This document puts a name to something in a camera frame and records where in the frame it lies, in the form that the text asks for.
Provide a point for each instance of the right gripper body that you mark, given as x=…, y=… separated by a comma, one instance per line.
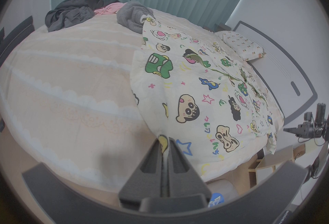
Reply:
x=304, y=130

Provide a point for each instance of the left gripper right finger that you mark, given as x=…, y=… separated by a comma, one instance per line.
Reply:
x=195, y=187

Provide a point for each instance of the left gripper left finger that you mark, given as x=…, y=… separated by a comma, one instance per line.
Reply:
x=133, y=187

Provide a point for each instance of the white printed pyjama top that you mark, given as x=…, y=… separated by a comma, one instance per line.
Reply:
x=205, y=89

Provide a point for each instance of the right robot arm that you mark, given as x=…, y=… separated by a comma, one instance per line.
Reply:
x=320, y=115

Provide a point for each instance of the small wooden table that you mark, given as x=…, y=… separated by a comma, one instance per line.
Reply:
x=280, y=156

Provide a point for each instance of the white printed pillow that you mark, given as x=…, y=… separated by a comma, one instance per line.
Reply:
x=244, y=43

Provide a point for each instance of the bed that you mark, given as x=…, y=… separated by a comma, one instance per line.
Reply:
x=64, y=76

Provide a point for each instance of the grey bedside table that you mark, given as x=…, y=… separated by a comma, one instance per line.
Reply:
x=222, y=27

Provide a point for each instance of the light grey knit garment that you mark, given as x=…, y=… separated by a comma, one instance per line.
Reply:
x=131, y=15

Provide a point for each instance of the pink garment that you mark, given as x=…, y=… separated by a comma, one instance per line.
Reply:
x=108, y=8

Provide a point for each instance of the dark grey garment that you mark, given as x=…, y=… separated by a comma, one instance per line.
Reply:
x=74, y=16

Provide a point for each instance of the black garment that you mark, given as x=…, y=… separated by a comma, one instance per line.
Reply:
x=77, y=3

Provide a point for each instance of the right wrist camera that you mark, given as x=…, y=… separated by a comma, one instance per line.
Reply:
x=308, y=117

